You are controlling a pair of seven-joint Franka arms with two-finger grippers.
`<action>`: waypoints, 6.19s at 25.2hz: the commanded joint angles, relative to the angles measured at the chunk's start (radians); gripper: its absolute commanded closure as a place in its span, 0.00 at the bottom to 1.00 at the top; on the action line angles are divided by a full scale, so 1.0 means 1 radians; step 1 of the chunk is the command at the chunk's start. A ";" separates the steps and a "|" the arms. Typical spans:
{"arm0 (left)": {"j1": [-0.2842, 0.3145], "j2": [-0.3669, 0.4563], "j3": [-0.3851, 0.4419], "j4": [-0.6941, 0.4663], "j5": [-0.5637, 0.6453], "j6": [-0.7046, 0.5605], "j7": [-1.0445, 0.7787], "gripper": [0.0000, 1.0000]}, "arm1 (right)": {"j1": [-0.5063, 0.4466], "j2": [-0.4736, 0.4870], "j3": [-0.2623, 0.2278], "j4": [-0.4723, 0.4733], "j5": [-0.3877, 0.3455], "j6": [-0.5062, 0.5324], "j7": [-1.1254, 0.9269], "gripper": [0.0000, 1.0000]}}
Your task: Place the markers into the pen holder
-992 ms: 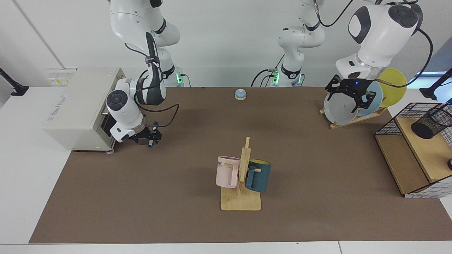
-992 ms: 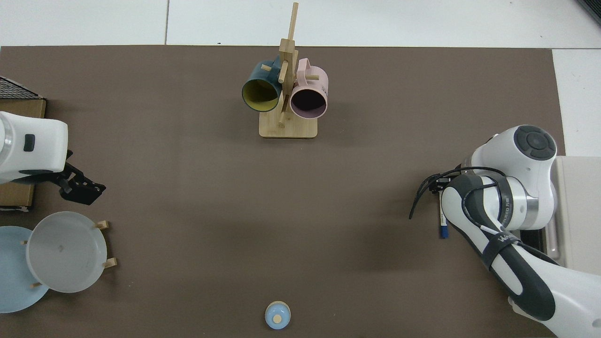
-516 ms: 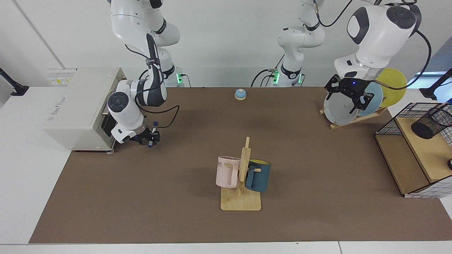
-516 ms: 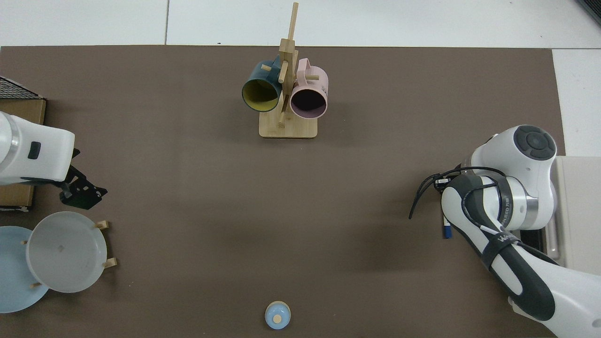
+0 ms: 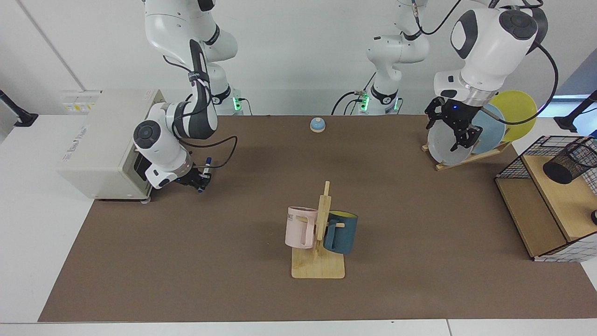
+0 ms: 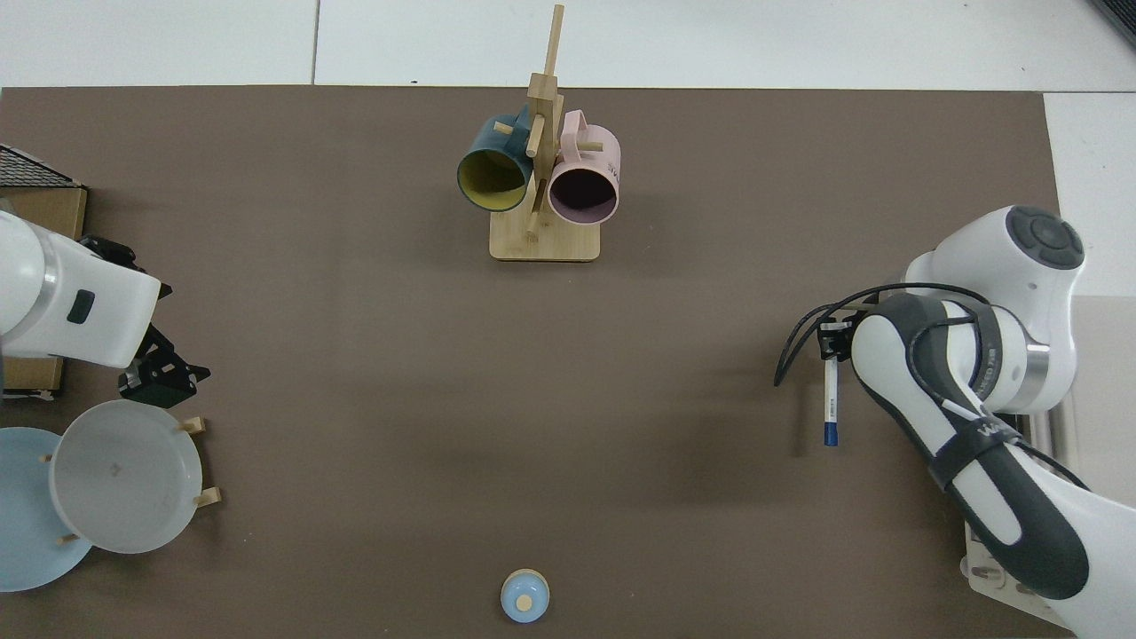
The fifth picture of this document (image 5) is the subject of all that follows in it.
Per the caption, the white marker with blue cap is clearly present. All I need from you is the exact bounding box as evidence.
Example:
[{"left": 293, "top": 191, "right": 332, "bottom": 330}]
[{"left": 198, "top": 157, "right": 214, "bottom": 193}]

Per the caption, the black mesh pen holder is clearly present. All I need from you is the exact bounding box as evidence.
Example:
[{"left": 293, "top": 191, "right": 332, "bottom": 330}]
[{"left": 542, "top": 142, "right": 597, "bottom": 185}]

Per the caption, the wooden plate rack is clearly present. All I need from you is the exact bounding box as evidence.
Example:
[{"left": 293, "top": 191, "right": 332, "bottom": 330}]
[{"left": 422, "top": 141, "right": 512, "bottom": 171}]

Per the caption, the grey plate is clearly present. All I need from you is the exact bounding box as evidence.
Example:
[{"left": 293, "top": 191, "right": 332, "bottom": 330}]
[{"left": 427, "top": 117, "right": 475, "bottom": 166}]

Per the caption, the light blue plate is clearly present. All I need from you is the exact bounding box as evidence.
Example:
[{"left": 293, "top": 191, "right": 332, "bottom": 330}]
[{"left": 469, "top": 103, "right": 507, "bottom": 154}]

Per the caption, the yellow plate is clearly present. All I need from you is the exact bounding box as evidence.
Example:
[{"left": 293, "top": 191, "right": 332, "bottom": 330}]
[{"left": 490, "top": 90, "right": 538, "bottom": 142}]

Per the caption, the brown table cloth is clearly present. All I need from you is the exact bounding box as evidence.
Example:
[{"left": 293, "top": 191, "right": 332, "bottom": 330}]
[{"left": 38, "top": 115, "right": 597, "bottom": 322}]

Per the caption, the pale toaster oven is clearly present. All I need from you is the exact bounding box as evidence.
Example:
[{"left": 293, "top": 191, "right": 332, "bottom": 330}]
[{"left": 57, "top": 89, "right": 167, "bottom": 202}]

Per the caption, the pink cup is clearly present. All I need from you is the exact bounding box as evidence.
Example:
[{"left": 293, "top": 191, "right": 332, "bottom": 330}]
[{"left": 285, "top": 206, "right": 319, "bottom": 249}]

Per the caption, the dark blue cup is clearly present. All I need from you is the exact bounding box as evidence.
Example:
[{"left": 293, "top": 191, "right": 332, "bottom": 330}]
[{"left": 323, "top": 211, "right": 359, "bottom": 255}]

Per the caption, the wooden cup stand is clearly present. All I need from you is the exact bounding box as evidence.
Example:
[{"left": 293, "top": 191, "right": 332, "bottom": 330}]
[{"left": 292, "top": 181, "right": 346, "bottom": 280}]

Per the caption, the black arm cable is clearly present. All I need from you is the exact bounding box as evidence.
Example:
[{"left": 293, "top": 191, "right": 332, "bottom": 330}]
[
  {"left": 163, "top": 55, "right": 238, "bottom": 169},
  {"left": 413, "top": 0, "right": 559, "bottom": 126}
]

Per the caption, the wire basket with wooden floor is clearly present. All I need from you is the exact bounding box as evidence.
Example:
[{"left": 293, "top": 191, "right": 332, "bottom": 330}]
[{"left": 495, "top": 135, "right": 597, "bottom": 263}]

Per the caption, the white wall socket panel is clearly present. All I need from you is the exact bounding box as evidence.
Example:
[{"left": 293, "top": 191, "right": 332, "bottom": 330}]
[{"left": 60, "top": 90, "right": 102, "bottom": 114}]

